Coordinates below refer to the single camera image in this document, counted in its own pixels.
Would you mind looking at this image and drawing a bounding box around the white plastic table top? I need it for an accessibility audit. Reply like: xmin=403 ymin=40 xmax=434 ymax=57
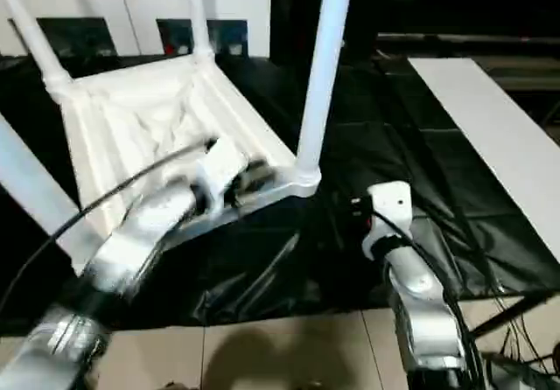
xmin=43 ymin=55 xmax=323 ymax=277

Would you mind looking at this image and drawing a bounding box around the black mat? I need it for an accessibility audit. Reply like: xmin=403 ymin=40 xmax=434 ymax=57
xmin=0 ymin=51 xmax=560 ymax=334

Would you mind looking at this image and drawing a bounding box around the white board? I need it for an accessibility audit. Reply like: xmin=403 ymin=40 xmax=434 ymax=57
xmin=406 ymin=57 xmax=560 ymax=273

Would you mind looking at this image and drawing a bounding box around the black stand leg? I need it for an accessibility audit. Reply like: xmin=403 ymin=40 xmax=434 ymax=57
xmin=472 ymin=293 xmax=552 ymax=337

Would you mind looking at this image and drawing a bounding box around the black bar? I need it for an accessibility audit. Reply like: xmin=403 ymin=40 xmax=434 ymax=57
xmin=375 ymin=32 xmax=560 ymax=45

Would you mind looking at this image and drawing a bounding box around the white cabinet with glass doors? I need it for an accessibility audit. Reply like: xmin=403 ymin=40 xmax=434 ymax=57
xmin=0 ymin=0 xmax=275 ymax=59

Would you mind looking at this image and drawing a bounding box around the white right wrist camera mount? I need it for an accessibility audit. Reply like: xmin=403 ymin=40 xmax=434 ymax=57
xmin=360 ymin=181 xmax=415 ymax=262

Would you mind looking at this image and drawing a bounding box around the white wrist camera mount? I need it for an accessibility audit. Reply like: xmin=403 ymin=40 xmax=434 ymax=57
xmin=360 ymin=181 xmax=415 ymax=262
xmin=192 ymin=138 xmax=253 ymax=210

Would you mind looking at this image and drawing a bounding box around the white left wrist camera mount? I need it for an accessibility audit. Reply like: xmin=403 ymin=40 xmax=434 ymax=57
xmin=192 ymin=138 xmax=253 ymax=210

